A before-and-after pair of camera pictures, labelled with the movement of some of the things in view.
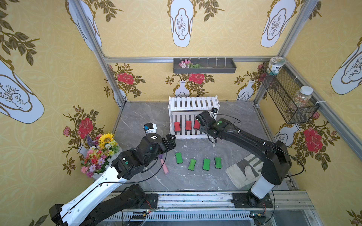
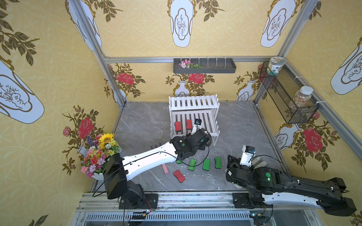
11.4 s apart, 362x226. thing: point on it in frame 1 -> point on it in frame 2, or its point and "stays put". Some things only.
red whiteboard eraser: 177,126 stays put
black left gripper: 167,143 -> 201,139
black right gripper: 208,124 -> 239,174
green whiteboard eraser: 192,164 stays put
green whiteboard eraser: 218,162 stays put
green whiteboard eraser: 206,164 stays put
